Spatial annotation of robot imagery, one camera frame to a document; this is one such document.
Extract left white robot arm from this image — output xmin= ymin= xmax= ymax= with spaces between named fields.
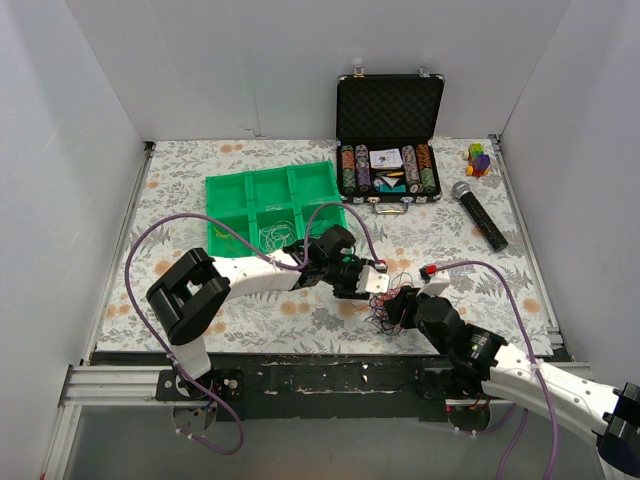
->
xmin=146 ymin=225 xmax=378 ymax=400

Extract white wire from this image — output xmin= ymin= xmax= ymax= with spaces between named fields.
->
xmin=258 ymin=219 xmax=297 ymax=254

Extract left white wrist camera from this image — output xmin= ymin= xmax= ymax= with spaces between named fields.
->
xmin=356 ymin=261 xmax=391 ymax=295

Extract yellow wire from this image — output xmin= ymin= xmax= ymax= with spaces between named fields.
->
xmin=212 ymin=224 xmax=241 ymax=251

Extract green compartment tray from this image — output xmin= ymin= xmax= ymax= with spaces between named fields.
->
xmin=205 ymin=161 xmax=347 ymax=253

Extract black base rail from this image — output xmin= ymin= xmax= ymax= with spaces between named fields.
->
xmin=155 ymin=353 xmax=512 ymax=431

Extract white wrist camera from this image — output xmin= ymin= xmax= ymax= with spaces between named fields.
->
xmin=356 ymin=261 xmax=391 ymax=295
xmin=418 ymin=265 xmax=450 ymax=297

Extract floral table mat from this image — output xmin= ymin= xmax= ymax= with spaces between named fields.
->
xmin=95 ymin=138 xmax=556 ymax=356

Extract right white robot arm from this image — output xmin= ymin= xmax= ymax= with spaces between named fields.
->
xmin=383 ymin=287 xmax=639 ymax=477

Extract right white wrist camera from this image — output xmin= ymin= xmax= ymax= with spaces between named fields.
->
xmin=418 ymin=265 xmax=450 ymax=297

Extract black handheld microphone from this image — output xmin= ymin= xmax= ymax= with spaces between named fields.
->
xmin=452 ymin=181 xmax=509 ymax=252

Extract colourful toy block train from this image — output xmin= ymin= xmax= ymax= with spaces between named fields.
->
xmin=463 ymin=143 xmax=491 ymax=178

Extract black wire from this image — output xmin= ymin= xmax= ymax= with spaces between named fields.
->
xmin=305 ymin=215 xmax=334 ymax=241

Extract coloured wire bundle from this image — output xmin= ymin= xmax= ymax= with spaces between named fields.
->
xmin=363 ymin=272 xmax=416 ymax=339

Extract black poker chip case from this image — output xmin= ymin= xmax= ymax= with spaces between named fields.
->
xmin=336 ymin=67 xmax=445 ymax=214

